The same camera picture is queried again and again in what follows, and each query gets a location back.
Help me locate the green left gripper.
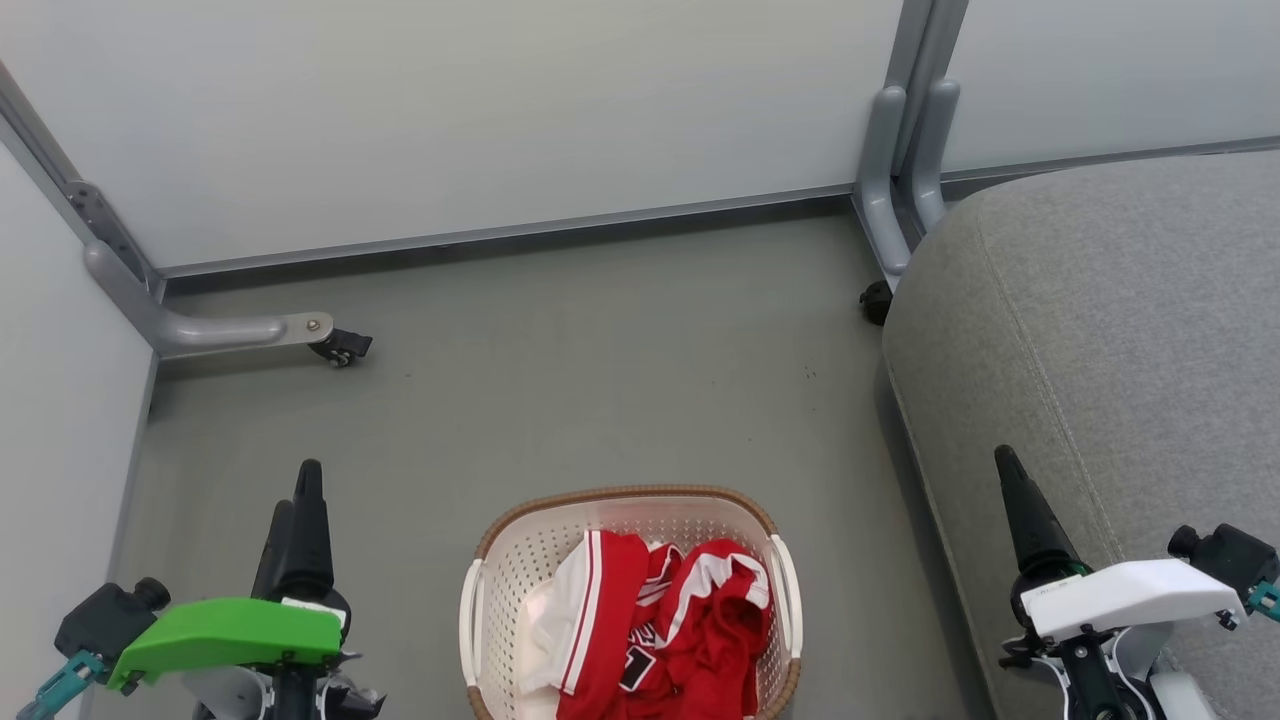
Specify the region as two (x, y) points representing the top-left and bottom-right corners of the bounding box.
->
(108, 459), (353, 693)

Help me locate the grey fabric sofa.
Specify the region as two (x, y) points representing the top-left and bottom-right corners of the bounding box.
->
(880, 150), (1280, 720)

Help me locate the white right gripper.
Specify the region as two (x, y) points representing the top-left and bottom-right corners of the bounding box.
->
(993, 445), (1246, 641)

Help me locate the red shirt with black patch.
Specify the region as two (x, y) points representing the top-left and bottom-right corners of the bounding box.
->
(625, 539), (774, 720)

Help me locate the grey curved partition leg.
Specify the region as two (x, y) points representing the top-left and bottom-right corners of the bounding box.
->
(853, 85), (913, 291)
(908, 78), (962, 237)
(83, 240), (336, 359)

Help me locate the white perforated laundry basket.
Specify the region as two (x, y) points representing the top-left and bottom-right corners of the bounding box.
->
(458, 485), (804, 720)

